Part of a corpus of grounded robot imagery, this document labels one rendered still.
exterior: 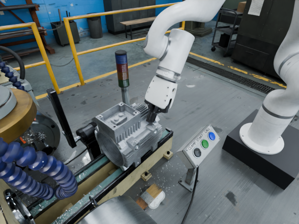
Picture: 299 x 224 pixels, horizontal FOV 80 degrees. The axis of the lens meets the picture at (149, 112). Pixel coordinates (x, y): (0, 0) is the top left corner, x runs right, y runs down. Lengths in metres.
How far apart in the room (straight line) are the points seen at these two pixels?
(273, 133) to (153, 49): 0.61
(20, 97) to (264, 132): 0.87
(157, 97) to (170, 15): 0.26
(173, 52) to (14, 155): 0.50
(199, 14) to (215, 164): 0.67
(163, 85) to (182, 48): 0.13
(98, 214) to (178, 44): 0.51
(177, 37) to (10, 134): 0.50
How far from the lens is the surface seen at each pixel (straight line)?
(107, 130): 0.61
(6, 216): 0.52
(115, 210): 0.42
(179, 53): 0.61
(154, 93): 0.64
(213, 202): 0.85
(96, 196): 0.70
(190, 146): 0.61
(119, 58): 0.93
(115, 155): 0.77
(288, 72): 0.77
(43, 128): 0.77
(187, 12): 0.57
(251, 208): 0.90
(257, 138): 0.95
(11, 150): 0.23
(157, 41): 0.58
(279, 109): 0.84
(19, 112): 0.40
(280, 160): 0.98
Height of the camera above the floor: 1.54
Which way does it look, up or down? 38 degrees down
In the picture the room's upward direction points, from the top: straight up
